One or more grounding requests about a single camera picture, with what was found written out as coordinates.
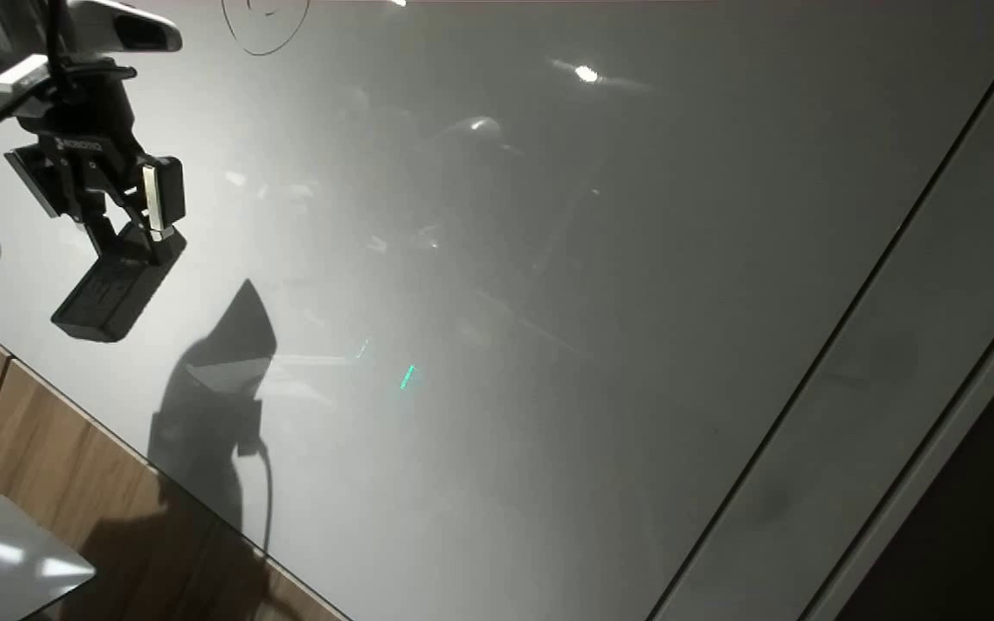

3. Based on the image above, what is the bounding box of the large white board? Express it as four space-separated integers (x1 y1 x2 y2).
0 0 994 621

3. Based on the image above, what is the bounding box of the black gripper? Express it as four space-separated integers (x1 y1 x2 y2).
5 63 182 256

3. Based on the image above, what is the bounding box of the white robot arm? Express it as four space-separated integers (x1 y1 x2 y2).
0 0 185 262

